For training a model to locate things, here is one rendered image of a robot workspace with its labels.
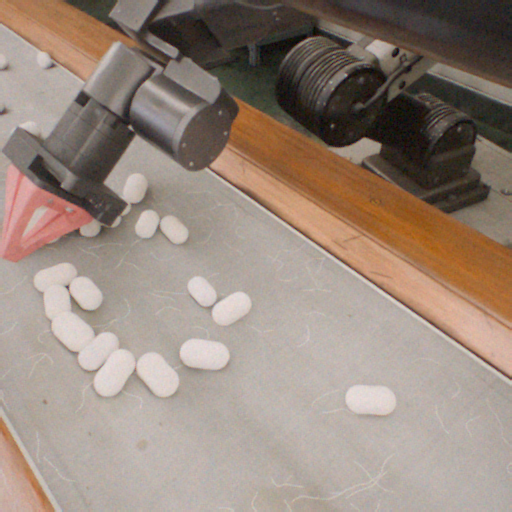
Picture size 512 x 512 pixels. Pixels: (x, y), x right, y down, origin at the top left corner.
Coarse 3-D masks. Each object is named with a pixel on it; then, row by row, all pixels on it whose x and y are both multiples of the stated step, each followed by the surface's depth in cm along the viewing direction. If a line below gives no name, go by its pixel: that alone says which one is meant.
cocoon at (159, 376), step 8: (152, 352) 38; (144, 360) 37; (152, 360) 37; (160, 360) 37; (136, 368) 37; (144, 368) 37; (152, 368) 36; (160, 368) 36; (168, 368) 37; (144, 376) 37; (152, 376) 36; (160, 376) 36; (168, 376) 36; (176, 376) 37; (152, 384) 36; (160, 384) 36; (168, 384) 36; (176, 384) 36; (160, 392) 36; (168, 392) 36
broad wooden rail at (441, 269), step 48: (0, 0) 94; (48, 0) 95; (48, 48) 82; (96, 48) 79; (240, 144) 59; (288, 144) 60; (288, 192) 53; (336, 192) 53; (384, 192) 53; (336, 240) 49; (384, 240) 47; (432, 240) 48; (480, 240) 48; (384, 288) 46; (432, 288) 44; (480, 288) 43; (480, 336) 41
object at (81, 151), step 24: (72, 120) 42; (96, 120) 42; (48, 144) 42; (72, 144) 42; (96, 144) 42; (120, 144) 43; (48, 168) 42; (72, 168) 42; (96, 168) 43; (72, 192) 40; (96, 192) 41
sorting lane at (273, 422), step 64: (0, 128) 65; (0, 192) 55; (192, 192) 56; (0, 256) 47; (64, 256) 48; (128, 256) 48; (192, 256) 48; (256, 256) 49; (320, 256) 49; (0, 320) 42; (128, 320) 42; (192, 320) 43; (256, 320) 43; (320, 320) 43; (384, 320) 43; (0, 384) 37; (64, 384) 38; (128, 384) 38; (192, 384) 38; (256, 384) 38; (320, 384) 38; (384, 384) 39; (448, 384) 39; (64, 448) 34; (128, 448) 34; (192, 448) 34; (256, 448) 34; (320, 448) 35; (384, 448) 35; (448, 448) 35
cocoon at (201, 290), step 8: (192, 280) 44; (200, 280) 44; (192, 288) 43; (200, 288) 43; (208, 288) 43; (200, 296) 43; (208, 296) 43; (216, 296) 43; (200, 304) 43; (208, 304) 43
